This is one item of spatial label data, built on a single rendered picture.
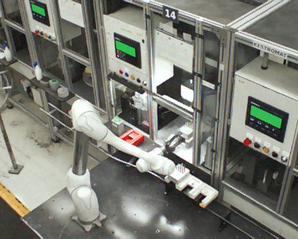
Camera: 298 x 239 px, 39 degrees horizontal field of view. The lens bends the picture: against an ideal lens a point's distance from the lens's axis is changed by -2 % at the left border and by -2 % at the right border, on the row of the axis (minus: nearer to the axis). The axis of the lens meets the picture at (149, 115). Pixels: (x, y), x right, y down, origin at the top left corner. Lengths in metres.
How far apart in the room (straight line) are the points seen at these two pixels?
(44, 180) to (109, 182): 1.25
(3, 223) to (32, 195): 0.39
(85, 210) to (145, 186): 0.57
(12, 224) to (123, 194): 1.30
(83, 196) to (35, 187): 1.54
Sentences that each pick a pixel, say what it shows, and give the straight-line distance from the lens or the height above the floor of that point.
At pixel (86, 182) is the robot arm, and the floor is 0.91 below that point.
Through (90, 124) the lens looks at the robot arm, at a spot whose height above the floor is 1.49.
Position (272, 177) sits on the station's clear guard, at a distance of 2.71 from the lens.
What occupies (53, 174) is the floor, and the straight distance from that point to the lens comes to 4.46.
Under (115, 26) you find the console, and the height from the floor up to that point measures 1.78.
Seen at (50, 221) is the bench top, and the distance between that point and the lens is 3.16.
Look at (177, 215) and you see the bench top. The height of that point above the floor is 0.68.
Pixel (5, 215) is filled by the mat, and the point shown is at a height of 0.01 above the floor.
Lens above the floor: 3.07
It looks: 38 degrees down
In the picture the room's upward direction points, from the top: 3 degrees counter-clockwise
